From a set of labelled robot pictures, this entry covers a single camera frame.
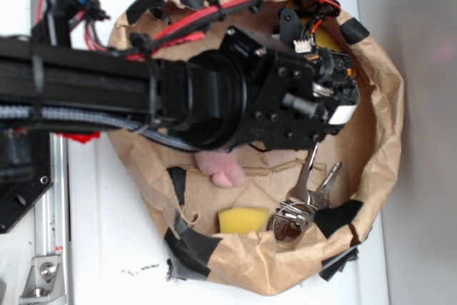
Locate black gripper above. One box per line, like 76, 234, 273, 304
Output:
219, 8, 360, 152

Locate yellow cloth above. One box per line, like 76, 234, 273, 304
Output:
294, 17, 343, 54

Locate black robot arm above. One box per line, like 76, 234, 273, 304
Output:
1, 0, 360, 165

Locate pink plush bunny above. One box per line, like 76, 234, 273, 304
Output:
194, 151, 246, 188

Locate silver key bunch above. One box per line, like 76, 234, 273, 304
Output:
268, 146, 343, 241

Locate brown paper bag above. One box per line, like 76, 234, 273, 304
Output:
109, 11, 404, 296

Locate yellow sponge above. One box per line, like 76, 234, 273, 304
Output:
218, 207, 269, 234

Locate red cable bundle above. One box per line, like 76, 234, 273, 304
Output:
0, 0, 342, 61

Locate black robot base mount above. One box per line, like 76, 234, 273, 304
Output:
1, 130, 54, 234

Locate aluminium rail frame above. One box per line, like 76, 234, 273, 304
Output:
19, 134, 74, 304

